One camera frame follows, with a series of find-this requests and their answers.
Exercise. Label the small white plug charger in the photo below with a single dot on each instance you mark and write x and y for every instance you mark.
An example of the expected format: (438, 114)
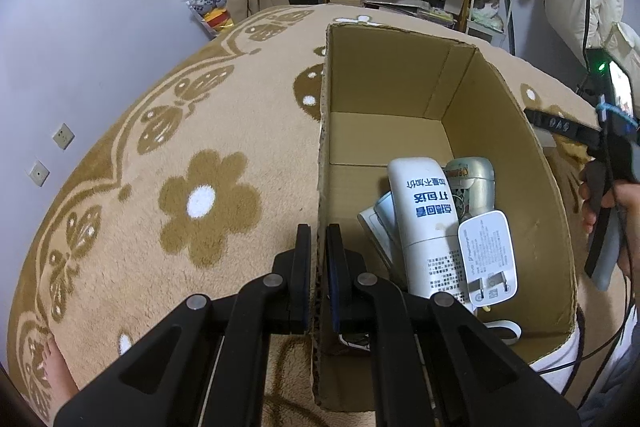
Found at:
(488, 259)

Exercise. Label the round green tin can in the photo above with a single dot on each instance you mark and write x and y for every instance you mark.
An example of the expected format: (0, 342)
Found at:
(472, 184)

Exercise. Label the wall socket plate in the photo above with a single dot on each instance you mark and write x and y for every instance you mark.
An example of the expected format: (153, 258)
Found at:
(63, 137)
(39, 173)

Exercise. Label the person's bare foot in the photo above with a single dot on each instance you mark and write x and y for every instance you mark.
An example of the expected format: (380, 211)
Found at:
(63, 386)

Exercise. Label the clear bag of toys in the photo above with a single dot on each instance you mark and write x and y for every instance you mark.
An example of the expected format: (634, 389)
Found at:
(212, 15)

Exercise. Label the white spray bottle blue text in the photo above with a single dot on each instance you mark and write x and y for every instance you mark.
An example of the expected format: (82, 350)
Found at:
(428, 225)

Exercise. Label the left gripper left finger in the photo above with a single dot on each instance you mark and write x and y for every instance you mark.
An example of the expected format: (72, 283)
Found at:
(291, 304)

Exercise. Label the white metal trolley cart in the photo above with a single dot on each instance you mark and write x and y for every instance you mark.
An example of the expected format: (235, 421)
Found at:
(492, 21)

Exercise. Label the person's right hand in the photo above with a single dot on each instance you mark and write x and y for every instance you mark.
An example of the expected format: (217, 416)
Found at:
(627, 196)

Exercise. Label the beige patterned floor rug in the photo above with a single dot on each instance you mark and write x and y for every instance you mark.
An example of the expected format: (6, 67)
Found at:
(292, 117)

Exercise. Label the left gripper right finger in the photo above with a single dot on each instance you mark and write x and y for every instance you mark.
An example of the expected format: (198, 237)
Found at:
(348, 316)

